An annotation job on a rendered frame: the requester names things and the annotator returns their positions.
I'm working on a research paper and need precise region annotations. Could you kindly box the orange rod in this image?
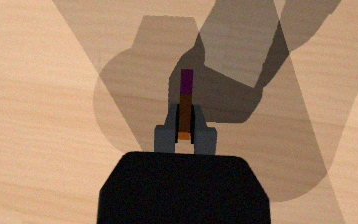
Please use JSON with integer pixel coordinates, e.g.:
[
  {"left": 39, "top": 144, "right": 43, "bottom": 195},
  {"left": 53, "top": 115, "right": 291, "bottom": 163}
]
[{"left": 178, "top": 94, "right": 192, "bottom": 140}]

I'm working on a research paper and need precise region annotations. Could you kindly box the dark magenta rod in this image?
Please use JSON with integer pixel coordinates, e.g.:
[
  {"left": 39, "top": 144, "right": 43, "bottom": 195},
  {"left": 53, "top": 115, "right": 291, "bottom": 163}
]
[{"left": 180, "top": 69, "right": 193, "bottom": 95}]

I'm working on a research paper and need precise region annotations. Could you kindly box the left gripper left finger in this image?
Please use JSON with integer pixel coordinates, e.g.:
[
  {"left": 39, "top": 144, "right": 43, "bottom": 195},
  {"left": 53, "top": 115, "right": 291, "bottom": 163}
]
[{"left": 154, "top": 103, "right": 180, "bottom": 153}]

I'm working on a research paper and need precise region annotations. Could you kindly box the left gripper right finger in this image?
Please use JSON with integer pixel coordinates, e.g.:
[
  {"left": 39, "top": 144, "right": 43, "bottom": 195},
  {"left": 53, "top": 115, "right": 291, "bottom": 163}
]
[{"left": 190, "top": 104, "right": 217, "bottom": 155}]

